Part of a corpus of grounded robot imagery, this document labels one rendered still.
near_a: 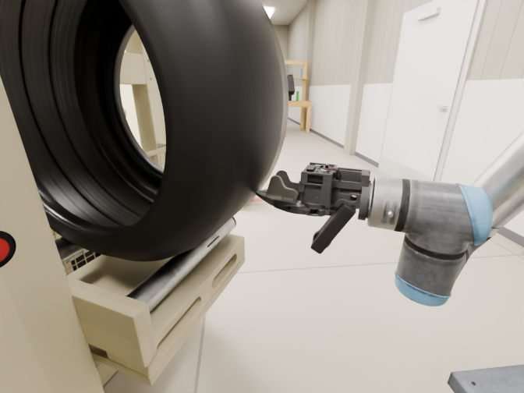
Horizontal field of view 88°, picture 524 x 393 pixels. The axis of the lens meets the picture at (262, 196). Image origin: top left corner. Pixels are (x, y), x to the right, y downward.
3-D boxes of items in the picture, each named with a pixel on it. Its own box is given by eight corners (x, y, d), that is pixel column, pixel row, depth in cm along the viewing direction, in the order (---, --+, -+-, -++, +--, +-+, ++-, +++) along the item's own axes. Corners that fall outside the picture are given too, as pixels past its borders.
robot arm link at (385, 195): (391, 217, 51) (394, 242, 43) (363, 213, 53) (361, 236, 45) (399, 171, 48) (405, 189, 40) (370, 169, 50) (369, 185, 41)
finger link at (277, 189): (256, 170, 53) (302, 175, 50) (256, 197, 56) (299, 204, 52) (249, 174, 51) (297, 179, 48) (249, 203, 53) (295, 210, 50)
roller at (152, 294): (118, 331, 42) (137, 331, 40) (105, 307, 41) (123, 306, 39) (225, 230, 73) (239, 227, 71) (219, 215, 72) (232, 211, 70)
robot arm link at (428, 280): (458, 287, 52) (478, 233, 47) (437, 323, 45) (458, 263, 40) (407, 264, 58) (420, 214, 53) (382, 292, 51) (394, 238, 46)
